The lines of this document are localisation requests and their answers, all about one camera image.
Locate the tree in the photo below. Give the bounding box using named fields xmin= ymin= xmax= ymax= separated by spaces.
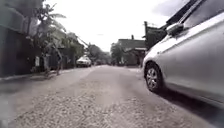
xmin=110 ymin=43 xmax=125 ymax=66

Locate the grey building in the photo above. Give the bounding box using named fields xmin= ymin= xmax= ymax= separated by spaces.
xmin=110 ymin=34 xmax=148 ymax=67

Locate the white car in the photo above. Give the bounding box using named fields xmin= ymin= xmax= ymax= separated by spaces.
xmin=75 ymin=55 xmax=93 ymax=68

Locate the grey rough asphalt road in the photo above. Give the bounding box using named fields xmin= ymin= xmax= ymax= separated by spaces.
xmin=0 ymin=64 xmax=224 ymax=128

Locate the dark building with roof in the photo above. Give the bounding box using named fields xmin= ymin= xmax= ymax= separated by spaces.
xmin=143 ymin=0 xmax=198 ymax=51

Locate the row of trees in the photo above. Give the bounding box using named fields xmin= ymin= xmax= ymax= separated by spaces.
xmin=26 ymin=2 xmax=111 ymax=76

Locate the silver car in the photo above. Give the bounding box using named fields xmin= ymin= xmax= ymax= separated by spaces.
xmin=142 ymin=0 xmax=224 ymax=109

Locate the dark wall with fence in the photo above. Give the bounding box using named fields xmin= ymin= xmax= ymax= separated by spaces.
xmin=0 ymin=3 xmax=86 ymax=79

